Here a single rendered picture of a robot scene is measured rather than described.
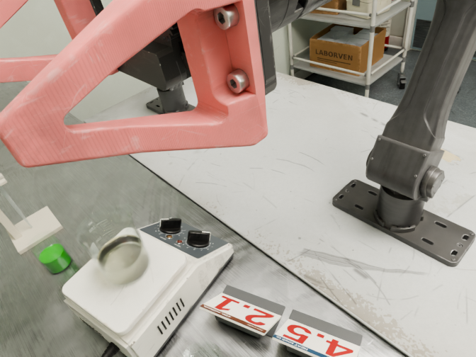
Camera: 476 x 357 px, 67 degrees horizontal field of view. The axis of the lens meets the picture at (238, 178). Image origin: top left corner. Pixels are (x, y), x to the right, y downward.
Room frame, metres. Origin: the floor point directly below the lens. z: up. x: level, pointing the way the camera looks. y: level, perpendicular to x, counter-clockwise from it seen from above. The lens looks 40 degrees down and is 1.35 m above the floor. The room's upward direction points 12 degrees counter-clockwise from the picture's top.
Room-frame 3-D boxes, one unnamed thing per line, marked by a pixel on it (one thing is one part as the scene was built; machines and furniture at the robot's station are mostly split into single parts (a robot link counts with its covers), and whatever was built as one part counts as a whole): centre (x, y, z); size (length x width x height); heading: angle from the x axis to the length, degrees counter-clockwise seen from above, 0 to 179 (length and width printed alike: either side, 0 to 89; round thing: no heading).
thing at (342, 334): (0.19, -0.06, 0.92); 0.09 x 0.06 x 0.04; 55
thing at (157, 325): (0.31, 0.15, 0.94); 0.22 x 0.13 x 0.08; 139
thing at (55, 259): (0.40, 0.32, 0.93); 0.04 x 0.04 x 0.06
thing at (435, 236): (0.35, -0.23, 0.94); 0.20 x 0.07 x 0.08; 36
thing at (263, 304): (0.25, 0.03, 0.92); 0.09 x 0.06 x 0.04; 55
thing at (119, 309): (0.29, 0.16, 0.98); 0.12 x 0.12 x 0.01; 49
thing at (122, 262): (0.30, 0.16, 1.03); 0.07 x 0.06 x 0.08; 128
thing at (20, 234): (0.50, 0.39, 0.96); 0.08 x 0.08 x 0.13; 35
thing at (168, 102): (0.84, 0.12, 0.94); 0.20 x 0.07 x 0.08; 36
